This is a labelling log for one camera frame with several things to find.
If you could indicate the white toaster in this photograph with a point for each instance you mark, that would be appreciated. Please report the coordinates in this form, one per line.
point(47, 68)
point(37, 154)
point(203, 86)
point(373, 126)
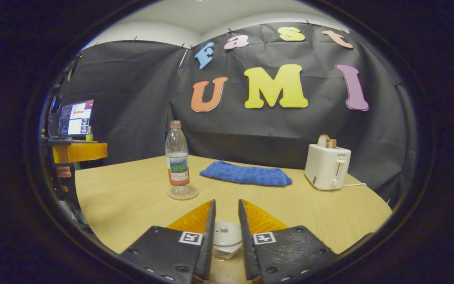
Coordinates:
point(325, 167)

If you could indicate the white teacup lid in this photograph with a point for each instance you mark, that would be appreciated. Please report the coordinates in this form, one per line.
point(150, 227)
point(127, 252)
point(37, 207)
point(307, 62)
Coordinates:
point(227, 233)

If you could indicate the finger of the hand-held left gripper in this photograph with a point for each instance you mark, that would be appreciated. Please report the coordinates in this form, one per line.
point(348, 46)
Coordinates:
point(81, 152)

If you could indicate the blue towel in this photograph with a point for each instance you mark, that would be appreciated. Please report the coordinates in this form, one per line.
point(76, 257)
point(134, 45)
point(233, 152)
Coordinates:
point(246, 174)

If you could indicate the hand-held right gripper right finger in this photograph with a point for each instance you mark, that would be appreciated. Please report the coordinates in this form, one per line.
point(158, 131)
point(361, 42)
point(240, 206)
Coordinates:
point(244, 244)

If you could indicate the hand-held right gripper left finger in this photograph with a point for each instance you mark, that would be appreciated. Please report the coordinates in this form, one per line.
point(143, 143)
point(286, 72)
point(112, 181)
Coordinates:
point(207, 244)

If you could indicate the round wooden coaster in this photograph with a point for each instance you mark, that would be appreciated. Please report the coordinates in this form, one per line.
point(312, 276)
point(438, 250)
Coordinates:
point(191, 194)

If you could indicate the computer monitor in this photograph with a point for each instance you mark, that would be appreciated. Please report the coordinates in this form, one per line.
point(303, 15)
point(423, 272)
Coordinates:
point(75, 118)

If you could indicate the bread slices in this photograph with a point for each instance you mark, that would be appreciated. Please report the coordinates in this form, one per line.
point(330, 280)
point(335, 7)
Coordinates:
point(325, 141)

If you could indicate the clear plastic water bottle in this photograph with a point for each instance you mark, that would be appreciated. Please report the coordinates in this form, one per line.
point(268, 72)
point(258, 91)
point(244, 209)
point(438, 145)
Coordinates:
point(177, 165)

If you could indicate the green bottle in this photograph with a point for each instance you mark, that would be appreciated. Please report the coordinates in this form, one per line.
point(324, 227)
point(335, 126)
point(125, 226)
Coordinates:
point(89, 134)

